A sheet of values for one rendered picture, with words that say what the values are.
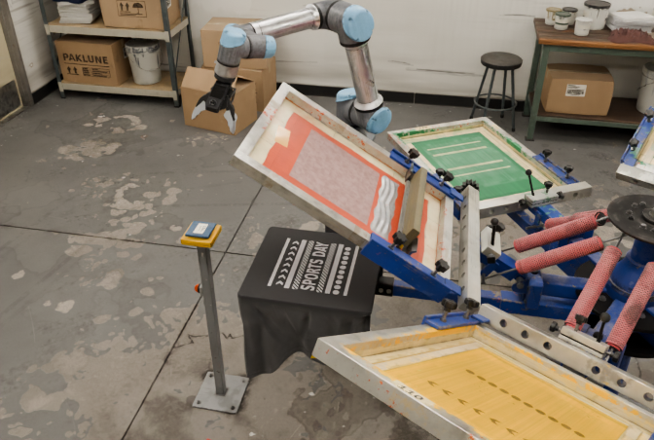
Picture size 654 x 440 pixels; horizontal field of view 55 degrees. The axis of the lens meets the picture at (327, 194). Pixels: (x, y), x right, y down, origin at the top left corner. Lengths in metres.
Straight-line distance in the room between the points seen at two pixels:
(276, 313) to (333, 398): 0.98
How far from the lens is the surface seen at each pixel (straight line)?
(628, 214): 2.26
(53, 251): 4.42
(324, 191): 2.05
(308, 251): 2.48
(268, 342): 2.43
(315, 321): 2.29
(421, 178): 2.27
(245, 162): 1.88
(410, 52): 5.98
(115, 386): 3.41
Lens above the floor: 2.44
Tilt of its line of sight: 32 degrees down
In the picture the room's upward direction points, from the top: straight up
